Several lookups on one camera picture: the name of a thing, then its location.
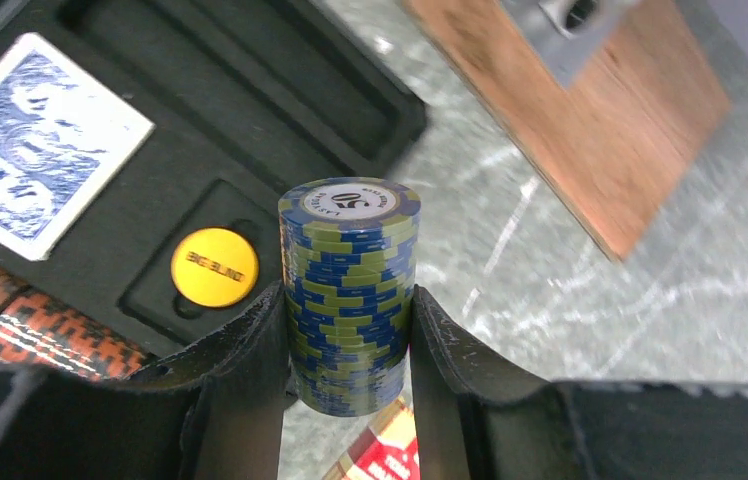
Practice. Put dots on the yellow big blind button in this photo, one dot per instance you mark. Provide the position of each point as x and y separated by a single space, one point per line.
214 267

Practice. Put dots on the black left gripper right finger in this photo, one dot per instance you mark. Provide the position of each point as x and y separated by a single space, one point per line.
479 416

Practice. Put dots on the blue playing card deck box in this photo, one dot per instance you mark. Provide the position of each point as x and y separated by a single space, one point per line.
63 136

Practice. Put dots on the brown orange chip stack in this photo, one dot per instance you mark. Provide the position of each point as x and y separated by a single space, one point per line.
37 328

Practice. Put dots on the black poker set case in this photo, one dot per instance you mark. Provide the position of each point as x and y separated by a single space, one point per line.
248 98

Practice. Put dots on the metal stand bracket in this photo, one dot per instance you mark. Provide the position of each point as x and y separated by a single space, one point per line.
565 34

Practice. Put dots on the red Texas Holdem card box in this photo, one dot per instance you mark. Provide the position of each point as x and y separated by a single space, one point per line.
387 449

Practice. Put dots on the wooden board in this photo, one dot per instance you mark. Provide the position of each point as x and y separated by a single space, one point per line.
616 142

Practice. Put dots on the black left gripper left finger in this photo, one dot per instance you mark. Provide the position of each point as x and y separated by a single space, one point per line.
212 411

